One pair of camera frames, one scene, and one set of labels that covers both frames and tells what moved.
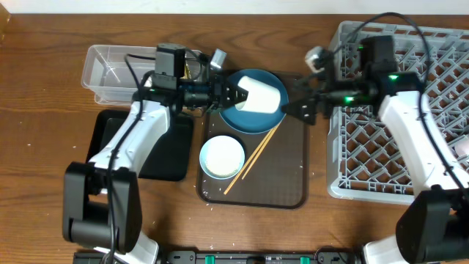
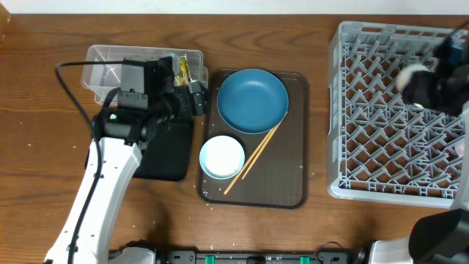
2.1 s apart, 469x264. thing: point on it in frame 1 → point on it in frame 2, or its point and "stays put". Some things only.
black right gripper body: [330, 97] → [431, 93]
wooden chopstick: [253, 157] stays put
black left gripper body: [213, 94] → [182, 111]
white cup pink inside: [462, 148] stays put
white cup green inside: [262, 97] → [405, 72]
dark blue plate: [255, 122] stays put
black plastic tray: [172, 159] stays put
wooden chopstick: [267, 141] stays put
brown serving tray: [275, 174] stays put
